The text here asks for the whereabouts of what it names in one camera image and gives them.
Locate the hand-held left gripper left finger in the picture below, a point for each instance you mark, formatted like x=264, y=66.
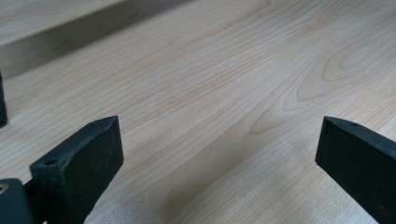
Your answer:
x=77, y=168

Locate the black two-tier shelf rack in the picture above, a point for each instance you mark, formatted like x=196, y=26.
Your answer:
x=2, y=102

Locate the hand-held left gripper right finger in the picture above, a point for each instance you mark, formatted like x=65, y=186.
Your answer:
x=358, y=158

